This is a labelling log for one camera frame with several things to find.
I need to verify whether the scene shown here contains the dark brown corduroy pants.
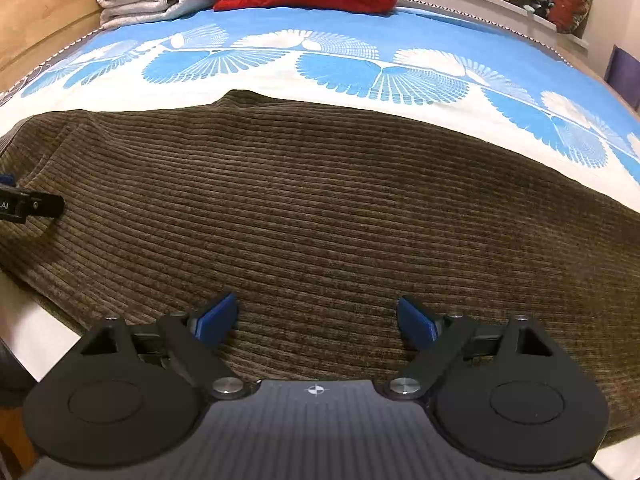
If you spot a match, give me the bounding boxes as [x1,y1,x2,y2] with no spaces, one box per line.
[1,91,639,442]

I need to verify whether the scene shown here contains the wooden headboard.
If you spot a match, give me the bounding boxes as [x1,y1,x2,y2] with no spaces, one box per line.
[1,0,101,91]

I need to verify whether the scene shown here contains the blue white patterned bedsheet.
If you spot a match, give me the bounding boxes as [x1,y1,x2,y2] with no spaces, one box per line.
[1,3,639,479]

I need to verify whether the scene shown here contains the purple bag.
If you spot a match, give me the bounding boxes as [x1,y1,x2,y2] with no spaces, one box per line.
[604,46,640,110]

